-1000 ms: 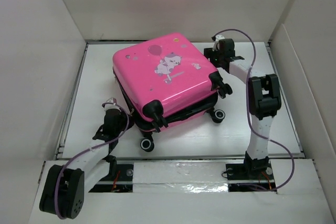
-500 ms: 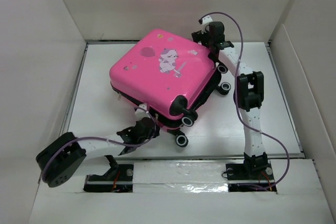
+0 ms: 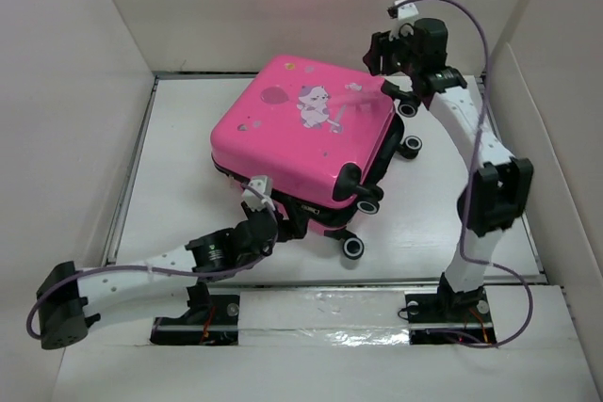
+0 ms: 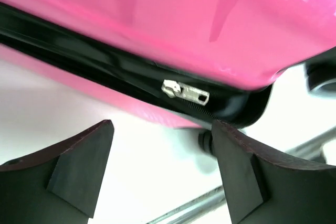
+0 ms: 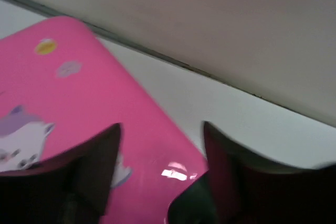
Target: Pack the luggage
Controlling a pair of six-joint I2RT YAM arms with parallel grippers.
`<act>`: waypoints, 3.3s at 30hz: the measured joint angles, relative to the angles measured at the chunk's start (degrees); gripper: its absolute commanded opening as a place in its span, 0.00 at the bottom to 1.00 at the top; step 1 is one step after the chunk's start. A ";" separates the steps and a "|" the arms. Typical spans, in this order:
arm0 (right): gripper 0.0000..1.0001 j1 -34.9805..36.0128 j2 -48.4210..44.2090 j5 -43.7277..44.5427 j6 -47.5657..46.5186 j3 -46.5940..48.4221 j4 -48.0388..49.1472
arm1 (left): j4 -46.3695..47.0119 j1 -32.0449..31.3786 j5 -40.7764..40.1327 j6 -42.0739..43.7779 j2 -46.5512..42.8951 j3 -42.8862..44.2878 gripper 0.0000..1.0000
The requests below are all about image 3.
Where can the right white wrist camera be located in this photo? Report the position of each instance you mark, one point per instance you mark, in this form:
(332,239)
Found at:
(402,11)

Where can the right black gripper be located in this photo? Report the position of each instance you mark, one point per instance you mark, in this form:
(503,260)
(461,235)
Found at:
(383,45)

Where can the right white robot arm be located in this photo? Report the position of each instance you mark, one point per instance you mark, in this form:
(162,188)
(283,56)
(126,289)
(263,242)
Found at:
(498,183)

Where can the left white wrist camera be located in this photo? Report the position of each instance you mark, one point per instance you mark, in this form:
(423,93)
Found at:
(257,193)

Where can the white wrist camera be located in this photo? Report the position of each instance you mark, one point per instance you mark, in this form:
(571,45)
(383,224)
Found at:
(257,193)
(402,11)

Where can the pink hard-shell suitcase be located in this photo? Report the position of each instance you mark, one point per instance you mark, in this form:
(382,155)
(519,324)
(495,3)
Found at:
(324,134)

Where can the metal base rail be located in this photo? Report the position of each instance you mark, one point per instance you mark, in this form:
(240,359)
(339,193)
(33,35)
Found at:
(328,317)

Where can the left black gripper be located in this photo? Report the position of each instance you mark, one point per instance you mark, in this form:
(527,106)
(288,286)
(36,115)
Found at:
(293,226)

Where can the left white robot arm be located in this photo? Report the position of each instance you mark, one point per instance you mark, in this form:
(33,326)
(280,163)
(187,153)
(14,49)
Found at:
(71,302)

